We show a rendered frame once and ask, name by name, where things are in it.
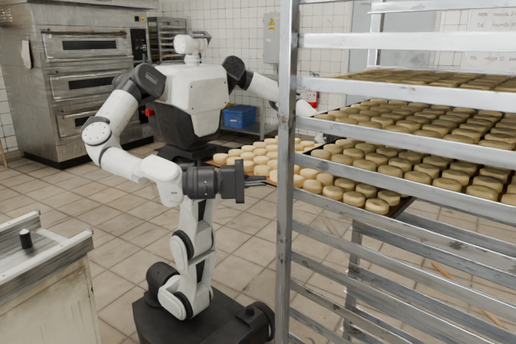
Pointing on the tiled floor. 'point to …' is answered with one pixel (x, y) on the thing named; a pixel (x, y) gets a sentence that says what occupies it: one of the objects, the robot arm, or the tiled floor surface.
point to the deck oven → (69, 65)
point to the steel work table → (255, 121)
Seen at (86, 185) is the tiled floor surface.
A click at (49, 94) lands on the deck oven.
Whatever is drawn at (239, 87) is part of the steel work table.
